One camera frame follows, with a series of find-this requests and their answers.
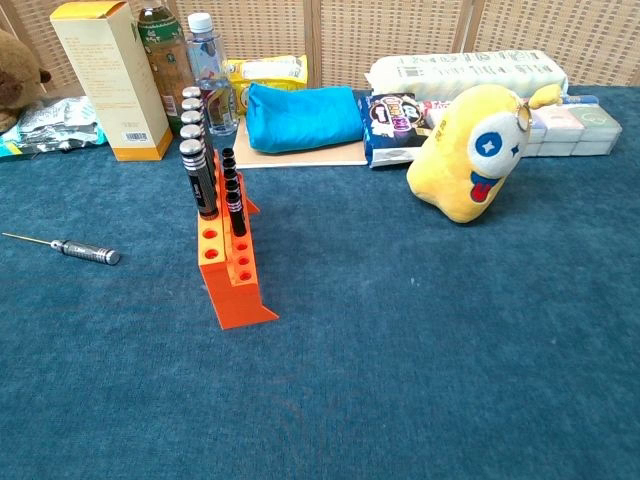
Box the orange test tube rack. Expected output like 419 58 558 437
195 149 280 332

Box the blue pouch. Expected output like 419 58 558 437
245 81 364 154

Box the dark purple snack pack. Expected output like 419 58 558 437
357 92 437 171

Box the yellow plush toy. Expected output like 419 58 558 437
405 82 566 225

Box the yellow snack box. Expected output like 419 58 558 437
224 54 309 119

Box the clear water bottle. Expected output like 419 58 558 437
186 12 239 137

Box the rattan folding screen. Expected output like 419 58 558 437
0 0 640 97

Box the white tissue roll pack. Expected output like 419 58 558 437
364 49 570 104

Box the green tea bottle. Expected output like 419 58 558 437
136 0 197 137

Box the tall cream yellow carton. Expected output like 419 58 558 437
49 0 174 163

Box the pastel tissue packet bundle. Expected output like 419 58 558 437
519 105 624 158

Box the crumpled plastic wrapper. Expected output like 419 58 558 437
0 95 109 161

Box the plastic food wrap box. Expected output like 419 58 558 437
417 94 600 129

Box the brown capybara plush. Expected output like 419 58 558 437
0 28 53 134

